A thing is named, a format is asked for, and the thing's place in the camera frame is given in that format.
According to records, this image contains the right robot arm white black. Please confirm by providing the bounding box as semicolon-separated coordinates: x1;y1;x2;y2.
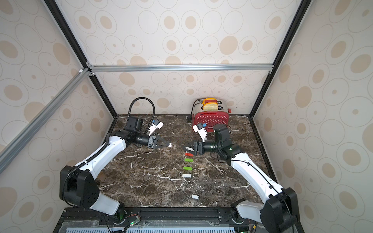
185;123;300;233

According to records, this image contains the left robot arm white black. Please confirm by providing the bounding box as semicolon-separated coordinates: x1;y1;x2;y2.
59;116;171;221

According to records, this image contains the red toaster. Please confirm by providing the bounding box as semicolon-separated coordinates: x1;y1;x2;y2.
192;101;231;132

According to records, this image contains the yellow toast front slice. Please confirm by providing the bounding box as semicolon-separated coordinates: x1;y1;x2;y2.
203;102;219;111

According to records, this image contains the yellow toast slice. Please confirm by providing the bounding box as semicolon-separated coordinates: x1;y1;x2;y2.
203;102;219;111
203;98;218;105

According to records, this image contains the yellow toast back slice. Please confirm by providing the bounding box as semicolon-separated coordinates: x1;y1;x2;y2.
203;98;218;105

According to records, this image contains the brown cylinder object at edge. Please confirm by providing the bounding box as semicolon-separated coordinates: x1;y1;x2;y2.
96;171;107;183

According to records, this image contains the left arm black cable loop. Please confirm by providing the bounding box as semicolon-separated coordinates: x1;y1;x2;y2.
127;97;156;129

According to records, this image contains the black toaster power cable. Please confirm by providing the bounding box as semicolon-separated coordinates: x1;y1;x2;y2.
186;99;203;123

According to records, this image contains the horizontal aluminium rail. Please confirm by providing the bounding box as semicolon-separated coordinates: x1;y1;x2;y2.
88;64;274;73

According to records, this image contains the left diagonal aluminium rail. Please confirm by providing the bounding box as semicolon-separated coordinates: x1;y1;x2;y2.
1;68;90;172

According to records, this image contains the left black frame post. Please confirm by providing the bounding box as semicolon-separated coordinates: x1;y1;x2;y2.
43;0;118;118

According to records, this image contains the black frame post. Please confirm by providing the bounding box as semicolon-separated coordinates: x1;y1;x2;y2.
249;0;311;119
43;0;118;118

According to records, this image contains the right black frame post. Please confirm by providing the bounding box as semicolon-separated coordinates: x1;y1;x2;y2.
249;0;311;119

